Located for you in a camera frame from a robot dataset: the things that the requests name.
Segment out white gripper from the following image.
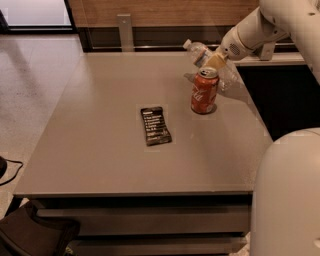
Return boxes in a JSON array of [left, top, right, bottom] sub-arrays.
[[205, 19, 266, 70]]

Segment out clear plastic water bottle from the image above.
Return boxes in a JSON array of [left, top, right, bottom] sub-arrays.
[[183, 39, 239, 91]]

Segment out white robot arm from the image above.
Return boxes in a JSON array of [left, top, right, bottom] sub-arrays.
[[212, 0, 320, 256]]

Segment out red coca-cola can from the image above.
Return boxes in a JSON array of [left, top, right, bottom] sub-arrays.
[[191, 67, 219, 114]]

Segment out black snack bar wrapper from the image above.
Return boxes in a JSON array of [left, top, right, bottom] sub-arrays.
[[140, 106, 172, 146]]

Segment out black bag on floor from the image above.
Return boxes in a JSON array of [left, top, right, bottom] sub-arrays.
[[0, 202, 80, 256]]

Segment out right metal wall bracket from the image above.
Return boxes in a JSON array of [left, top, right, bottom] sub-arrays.
[[256, 42, 276, 61]]

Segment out metal wall bracket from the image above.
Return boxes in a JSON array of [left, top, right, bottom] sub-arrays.
[[256, 42, 276, 61], [117, 14, 134, 52]]

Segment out left metal wall bracket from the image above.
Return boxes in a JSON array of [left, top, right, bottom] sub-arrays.
[[117, 14, 134, 52]]

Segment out black cable on floor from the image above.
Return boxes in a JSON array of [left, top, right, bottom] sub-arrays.
[[0, 156, 24, 187]]

